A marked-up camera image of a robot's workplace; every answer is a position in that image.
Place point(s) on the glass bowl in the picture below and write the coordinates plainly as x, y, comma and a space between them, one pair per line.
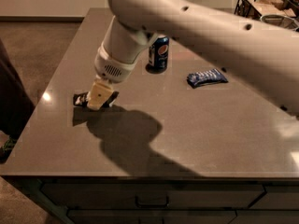
281, 21

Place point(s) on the blue rxbar snack bar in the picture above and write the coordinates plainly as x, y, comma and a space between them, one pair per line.
199, 79

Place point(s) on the dark cabinet drawer front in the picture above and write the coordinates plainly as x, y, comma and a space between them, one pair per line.
122, 196

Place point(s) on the black rxbar chocolate bar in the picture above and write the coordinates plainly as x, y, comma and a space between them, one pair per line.
81, 99

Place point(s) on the blue pepsi can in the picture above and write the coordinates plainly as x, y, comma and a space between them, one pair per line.
158, 55

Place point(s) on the black wire basket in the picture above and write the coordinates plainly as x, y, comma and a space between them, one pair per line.
255, 9

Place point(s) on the black drawer handle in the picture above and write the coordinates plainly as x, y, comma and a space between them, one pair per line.
151, 201

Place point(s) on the white gripper with vent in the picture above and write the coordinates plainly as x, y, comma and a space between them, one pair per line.
112, 67

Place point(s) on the person in dark clothes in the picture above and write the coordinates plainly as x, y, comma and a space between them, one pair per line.
15, 105

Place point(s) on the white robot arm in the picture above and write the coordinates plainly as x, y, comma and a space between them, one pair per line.
264, 56

